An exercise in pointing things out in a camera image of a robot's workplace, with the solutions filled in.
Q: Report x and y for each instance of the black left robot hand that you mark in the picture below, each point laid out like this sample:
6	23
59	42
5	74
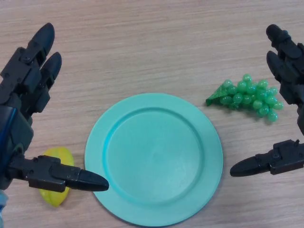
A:
17	133

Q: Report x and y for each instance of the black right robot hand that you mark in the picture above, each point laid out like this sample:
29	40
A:
288	61

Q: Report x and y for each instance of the green grape bunch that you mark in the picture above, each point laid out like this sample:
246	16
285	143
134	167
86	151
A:
254	97

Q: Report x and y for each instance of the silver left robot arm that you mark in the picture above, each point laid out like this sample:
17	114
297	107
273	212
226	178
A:
2	209

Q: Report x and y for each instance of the green round plate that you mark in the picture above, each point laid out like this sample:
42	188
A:
154	159

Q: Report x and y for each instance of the yellow starfruit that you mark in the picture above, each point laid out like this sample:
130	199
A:
54	197

